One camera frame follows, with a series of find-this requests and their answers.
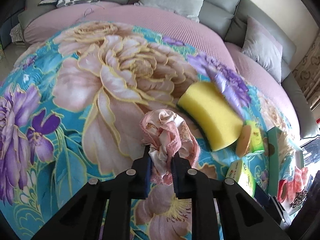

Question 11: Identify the pink white chevron towel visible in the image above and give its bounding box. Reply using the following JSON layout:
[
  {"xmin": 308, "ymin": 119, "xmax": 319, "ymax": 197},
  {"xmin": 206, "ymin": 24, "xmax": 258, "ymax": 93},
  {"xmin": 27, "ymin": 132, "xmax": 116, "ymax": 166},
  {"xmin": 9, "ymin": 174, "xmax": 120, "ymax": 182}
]
[{"xmin": 277, "ymin": 166, "xmax": 309, "ymax": 204}]

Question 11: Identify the teal white box tray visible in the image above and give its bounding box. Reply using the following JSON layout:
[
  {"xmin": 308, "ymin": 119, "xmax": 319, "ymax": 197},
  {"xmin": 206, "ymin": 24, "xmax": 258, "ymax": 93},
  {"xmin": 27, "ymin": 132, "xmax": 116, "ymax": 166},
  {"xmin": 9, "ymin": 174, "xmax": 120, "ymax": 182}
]
[{"xmin": 266, "ymin": 126, "xmax": 313, "ymax": 215}]

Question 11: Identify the cream lace cloth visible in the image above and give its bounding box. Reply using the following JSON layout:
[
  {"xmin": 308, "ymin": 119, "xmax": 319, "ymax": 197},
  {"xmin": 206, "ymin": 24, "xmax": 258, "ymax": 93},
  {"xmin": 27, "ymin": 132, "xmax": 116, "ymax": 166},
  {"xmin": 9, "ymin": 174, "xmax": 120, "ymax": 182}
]
[{"xmin": 277, "ymin": 131, "xmax": 296, "ymax": 164}]

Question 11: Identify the green tissue pack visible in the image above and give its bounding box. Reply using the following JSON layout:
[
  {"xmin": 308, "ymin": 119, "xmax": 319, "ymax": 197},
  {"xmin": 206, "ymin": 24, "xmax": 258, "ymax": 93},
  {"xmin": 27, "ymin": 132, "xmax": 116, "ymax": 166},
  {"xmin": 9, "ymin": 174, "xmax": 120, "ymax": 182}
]
[
  {"xmin": 226, "ymin": 160, "xmax": 256, "ymax": 197},
  {"xmin": 245, "ymin": 120, "xmax": 265, "ymax": 155}
]

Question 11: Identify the pink satin scrunchie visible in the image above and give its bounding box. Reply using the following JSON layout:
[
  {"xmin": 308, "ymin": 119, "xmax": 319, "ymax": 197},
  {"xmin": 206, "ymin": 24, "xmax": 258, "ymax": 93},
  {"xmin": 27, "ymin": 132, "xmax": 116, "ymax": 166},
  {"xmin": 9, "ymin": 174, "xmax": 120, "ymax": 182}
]
[{"xmin": 140, "ymin": 109, "xmax": 200, "ymax": 185}]

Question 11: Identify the leopard print scrunchie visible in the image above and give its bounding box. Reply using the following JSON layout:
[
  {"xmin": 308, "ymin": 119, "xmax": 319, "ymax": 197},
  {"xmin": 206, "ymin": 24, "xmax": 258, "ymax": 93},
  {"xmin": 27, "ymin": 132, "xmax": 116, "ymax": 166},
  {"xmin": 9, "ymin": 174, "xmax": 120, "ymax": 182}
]
[{"xmin": 291, "ymin": 189, "xmax": 308, "ymax": 208}]

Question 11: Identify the round orange compact case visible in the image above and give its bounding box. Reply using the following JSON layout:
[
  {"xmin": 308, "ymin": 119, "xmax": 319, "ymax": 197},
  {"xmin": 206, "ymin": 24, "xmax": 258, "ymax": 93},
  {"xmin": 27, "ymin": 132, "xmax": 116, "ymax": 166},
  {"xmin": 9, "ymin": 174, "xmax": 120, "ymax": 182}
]
[{"xmin": 235, "ymin": 125, "xmax": 252, "ymax": 158}]

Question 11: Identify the beige patterned curtain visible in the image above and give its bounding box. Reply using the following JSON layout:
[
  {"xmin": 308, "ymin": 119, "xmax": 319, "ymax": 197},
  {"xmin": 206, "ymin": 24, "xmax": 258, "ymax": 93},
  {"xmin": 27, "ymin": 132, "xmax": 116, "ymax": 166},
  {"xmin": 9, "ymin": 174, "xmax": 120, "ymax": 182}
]
[{"xmin": 293, "ymin": 33, "xmax": 320, "ymax": 110}]

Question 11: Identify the pink sofa seat cover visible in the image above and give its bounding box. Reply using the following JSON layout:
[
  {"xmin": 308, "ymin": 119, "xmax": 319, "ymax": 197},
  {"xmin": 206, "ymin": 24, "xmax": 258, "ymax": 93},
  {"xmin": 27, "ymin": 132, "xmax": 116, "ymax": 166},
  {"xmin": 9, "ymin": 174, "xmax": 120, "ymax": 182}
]
[{"xmin": 24, "ymin": 2, "xmax": 300, "ymax": 138}]

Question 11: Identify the grey sofa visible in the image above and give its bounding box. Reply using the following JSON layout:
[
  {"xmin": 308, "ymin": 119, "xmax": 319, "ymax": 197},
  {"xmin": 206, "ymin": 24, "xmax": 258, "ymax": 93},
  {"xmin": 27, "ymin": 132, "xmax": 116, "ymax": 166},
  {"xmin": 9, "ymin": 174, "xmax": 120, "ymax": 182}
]
[{"xmin": 18, "ymin": 0, "xmax": 319, "ymax": 139}]

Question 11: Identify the grey and lilac cushion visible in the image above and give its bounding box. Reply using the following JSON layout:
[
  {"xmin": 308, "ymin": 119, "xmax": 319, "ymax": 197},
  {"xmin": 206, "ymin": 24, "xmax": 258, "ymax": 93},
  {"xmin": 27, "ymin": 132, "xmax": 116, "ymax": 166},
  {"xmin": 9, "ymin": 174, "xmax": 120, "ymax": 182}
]
[{"xmin": 241, "ymin": 16, "xmax": 283, "ymax": 83}]

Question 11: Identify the floral blue blanket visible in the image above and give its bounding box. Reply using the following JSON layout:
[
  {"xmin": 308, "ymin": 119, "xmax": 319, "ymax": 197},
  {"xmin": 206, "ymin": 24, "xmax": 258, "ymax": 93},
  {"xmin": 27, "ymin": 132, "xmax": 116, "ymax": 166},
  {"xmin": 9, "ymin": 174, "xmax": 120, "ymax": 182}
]
[{"xmin": 1, "ymin": 21, "xmax": 297, "ymax": 239}]

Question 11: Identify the yellow sponge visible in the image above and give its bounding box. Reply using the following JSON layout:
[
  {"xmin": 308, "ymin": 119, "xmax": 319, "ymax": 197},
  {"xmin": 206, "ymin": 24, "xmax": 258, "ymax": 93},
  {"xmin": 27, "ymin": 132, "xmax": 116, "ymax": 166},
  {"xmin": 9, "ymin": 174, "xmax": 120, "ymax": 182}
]
[{"xmin": 177, "ymin": 81, "xmax": 243, "ymax": 151}]

